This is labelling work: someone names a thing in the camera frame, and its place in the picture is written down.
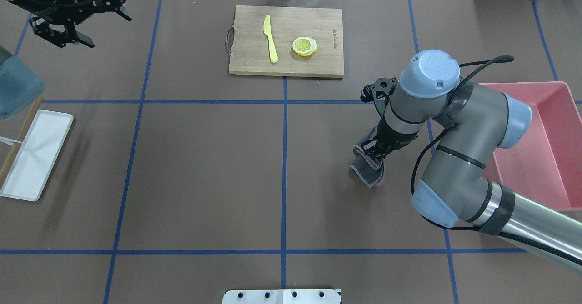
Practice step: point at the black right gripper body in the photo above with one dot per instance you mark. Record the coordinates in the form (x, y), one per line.
(394, 137)

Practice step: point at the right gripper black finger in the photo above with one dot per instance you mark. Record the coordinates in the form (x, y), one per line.
(367, 150)

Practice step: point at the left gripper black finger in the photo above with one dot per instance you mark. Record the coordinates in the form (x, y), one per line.
(70, 35)
(117, 6)

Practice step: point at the grey cleaning cloth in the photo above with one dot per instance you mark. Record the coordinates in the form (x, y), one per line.
(369, 169)

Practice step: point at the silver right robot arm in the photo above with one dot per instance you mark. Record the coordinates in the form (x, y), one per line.
(447, 185)

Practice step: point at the lemon slice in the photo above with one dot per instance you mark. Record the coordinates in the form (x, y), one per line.
(305, 46)

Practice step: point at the yellow plastic knife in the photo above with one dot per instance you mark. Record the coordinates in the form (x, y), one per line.
(273, 55)

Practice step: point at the bamboo cutting board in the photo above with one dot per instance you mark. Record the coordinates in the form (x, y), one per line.
(249, 51)

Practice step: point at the pink plastic bin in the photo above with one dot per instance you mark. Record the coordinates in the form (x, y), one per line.
(546, 165)

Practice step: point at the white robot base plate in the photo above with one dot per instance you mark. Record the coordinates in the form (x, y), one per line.
(283, 296)

